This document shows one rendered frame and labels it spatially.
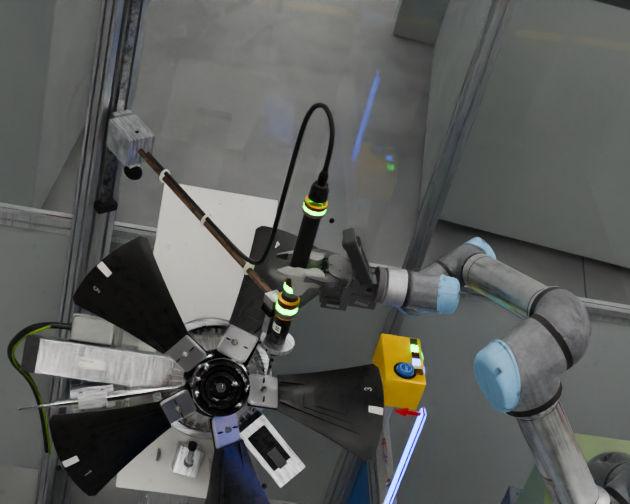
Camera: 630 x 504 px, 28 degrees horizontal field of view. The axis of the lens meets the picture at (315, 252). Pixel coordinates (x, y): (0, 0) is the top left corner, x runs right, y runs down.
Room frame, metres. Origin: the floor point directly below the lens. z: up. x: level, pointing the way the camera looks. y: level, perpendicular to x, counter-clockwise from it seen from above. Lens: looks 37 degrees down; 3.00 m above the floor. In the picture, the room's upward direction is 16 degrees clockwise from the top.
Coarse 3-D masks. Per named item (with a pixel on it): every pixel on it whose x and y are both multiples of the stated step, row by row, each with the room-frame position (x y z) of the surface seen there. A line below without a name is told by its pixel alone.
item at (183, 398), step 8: (184, 392) 1.85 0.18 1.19; (168, 400) 1.83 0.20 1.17; (176, 400) 1.85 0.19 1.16; (184, 400) 1.86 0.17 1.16; (192, 400) 1.87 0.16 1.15; (168, 408) 1.84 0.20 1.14; (184, 408) 1.87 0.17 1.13; (192, 408) 1.88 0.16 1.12; (168, 416) 1.85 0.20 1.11; (176, 416) 1.86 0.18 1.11; (184, 416) 1.87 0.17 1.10
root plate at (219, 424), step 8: (232, 416) 1.89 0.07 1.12; (216, 424) 1.84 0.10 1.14; (224, 424) 1.86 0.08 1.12; (232, 424) 1.88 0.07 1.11; (216, 432) 1.83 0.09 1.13; (224, 432) 1.85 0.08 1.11; (232, 432) 1.87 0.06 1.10; (216, 440) 1.81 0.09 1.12; (224, 440) 1.83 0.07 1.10; (232, 440) 1.85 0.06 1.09
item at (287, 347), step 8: (264, 296) 1.95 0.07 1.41; (264, 304) 1.94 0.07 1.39; (272, 304) 1.93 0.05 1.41; (264, 312) 1.94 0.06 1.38; (272, 312) 1.93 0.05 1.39; (264, 320) 1.94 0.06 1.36; (272, 320) 1.93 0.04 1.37; (264, 328) 1.94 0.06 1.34; (264, 336) 1.92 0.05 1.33; (288, 336) 1.94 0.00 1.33; (264, 344) 1.90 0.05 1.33; (272, 344) 1.91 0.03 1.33; (288, 344) 1.92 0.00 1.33; (272, 352) 1.89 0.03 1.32; (280, 352) 1.89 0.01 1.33; (288, 352) 1.91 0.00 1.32
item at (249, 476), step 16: (224, 448) 1.82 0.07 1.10; (240, 448) 1.85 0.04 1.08; (224, 464) 1.79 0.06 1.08; (240, 464) 1.83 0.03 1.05; (224, 480) 1.77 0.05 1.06; (240, 480) 1.80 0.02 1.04; (256, 480) 1.84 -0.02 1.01; (208, 496) 1.73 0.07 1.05; (224, 496) 1.75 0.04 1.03; (240, 496) 1.78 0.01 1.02; (256, 496) 1.81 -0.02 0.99
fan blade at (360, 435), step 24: (288, 384) 1.96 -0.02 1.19; (312, 384) 1.98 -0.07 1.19; (336, 384) 1.99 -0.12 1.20; (360, 384) 2.01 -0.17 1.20; (288, 408) 1.89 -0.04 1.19; (312, 408) 1.91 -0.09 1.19; (336, 408) 1.93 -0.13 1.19; (360, 408) 1.95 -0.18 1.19; (336, 432) 1.88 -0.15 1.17; (360, 432) 1.90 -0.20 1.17; (360, 456) 1.86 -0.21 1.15
